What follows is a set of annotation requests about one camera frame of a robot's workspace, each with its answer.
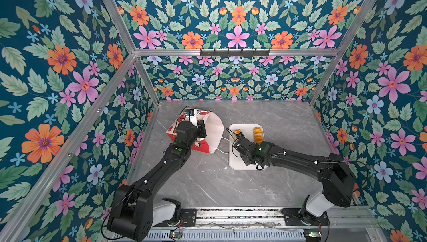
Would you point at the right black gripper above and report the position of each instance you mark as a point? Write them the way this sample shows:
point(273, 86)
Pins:
point(245, 160)

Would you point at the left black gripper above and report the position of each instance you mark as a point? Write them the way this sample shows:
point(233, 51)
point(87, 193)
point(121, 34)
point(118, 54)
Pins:
point(199, 128)

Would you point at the long fake bread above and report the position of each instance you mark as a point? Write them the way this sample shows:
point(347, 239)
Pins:
point(258, 135)

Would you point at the red white paper bag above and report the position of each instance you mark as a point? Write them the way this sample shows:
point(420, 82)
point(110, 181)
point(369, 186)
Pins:
point(208, 126)

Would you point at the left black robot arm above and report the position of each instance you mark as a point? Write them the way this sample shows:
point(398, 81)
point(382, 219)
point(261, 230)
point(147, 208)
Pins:
point(133, 211)

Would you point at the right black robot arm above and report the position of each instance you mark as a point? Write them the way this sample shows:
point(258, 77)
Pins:
point(332, 171)

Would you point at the white rectangular tray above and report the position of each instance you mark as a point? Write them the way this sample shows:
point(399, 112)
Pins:
point(253, 133)

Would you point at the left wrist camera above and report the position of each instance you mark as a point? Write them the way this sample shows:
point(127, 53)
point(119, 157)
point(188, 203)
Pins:
point(192, 115)

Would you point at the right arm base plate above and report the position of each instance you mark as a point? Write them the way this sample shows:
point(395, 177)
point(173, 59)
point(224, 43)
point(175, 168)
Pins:
point(298, 216)

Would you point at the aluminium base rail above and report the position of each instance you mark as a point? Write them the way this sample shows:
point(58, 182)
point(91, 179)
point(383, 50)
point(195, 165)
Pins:
point(271, 217)

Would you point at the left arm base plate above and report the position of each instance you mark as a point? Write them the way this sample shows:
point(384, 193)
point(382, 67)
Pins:
point(187, 219)

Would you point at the black hook rail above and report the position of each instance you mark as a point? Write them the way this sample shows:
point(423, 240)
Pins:
point(234, 52)

